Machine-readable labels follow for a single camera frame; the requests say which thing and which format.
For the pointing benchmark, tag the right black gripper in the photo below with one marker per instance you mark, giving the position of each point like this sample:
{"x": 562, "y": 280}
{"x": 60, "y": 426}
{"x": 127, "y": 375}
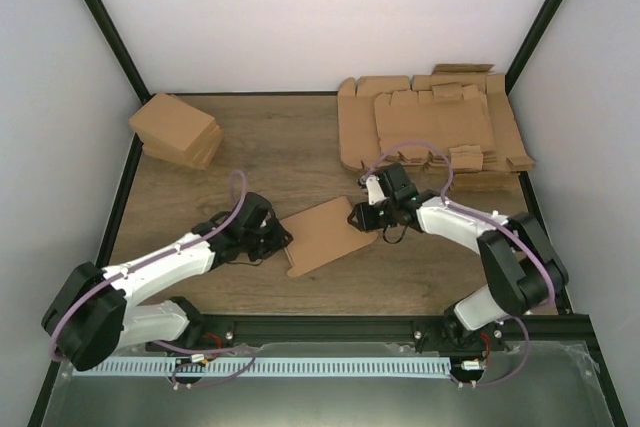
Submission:
{"x": 364, "y": 220}

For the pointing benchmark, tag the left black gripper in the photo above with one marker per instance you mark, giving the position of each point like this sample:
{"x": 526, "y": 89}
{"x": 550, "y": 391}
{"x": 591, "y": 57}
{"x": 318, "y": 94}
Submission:
{"x": 279, "y": 241}

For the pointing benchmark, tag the cardboard box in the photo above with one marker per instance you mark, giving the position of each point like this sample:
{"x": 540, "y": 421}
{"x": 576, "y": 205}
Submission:
{"x": 322, "y": 234}

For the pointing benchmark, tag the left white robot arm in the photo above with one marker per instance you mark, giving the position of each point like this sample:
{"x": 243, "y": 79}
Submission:
{"x": 101, "y": 310}

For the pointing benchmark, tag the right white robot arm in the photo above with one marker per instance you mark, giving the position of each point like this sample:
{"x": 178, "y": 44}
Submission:
{"x": 522, "y": 269}

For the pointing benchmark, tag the stack of flat cardboard blanks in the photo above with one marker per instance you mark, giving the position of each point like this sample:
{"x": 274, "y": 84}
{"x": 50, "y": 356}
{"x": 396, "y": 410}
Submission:
{"x": 457, "y": 118}

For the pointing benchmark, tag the stack of folded cardboard boxes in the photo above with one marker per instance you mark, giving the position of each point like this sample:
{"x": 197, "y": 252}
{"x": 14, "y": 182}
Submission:
{"x": 174, "y": 131}

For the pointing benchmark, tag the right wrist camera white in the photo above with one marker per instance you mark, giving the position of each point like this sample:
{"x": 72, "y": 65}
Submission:
{"x": 370, "y": 184}

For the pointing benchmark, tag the light blue slotted cable duct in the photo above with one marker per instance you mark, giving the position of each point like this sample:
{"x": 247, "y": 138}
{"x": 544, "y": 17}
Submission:
{"x": 372, "y": 367}

